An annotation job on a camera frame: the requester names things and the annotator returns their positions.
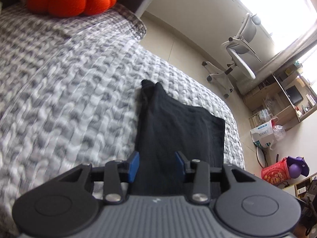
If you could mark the grey window curtain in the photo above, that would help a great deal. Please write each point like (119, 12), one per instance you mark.
(284, 59)

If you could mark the red printed bucket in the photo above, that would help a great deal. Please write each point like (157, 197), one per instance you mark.
(276, 173)

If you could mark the clear plastic storage bags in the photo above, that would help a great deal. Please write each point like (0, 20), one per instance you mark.
(266, 109)

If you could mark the black monitor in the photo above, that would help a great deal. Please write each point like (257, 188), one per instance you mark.
(294, 94)

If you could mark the black t-shirt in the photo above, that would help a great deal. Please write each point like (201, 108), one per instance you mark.
(168, 129)

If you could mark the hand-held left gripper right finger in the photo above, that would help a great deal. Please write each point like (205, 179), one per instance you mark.
(179, 164)

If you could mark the white paper shopping bag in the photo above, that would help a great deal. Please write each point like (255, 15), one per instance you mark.
(263, 135)

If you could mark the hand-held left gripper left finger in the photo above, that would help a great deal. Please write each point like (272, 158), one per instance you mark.
(133, 168)

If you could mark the grey checked quilt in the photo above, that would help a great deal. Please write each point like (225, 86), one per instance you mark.
(74, 91)

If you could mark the white office chair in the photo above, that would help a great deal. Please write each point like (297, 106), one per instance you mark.
(241, 62)

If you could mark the round white board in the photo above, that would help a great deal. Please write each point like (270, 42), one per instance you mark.
(261, 156)

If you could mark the purple ball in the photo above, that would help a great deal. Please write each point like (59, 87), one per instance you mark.
(295, 170)

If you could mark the wooden desk with shelves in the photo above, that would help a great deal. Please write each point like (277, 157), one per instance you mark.
(284, 111)

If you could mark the white cabinet with wooden legs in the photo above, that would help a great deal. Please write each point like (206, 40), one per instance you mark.
(302, 187)

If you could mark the clear plastic bag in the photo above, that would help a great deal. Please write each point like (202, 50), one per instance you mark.
(279, 132)

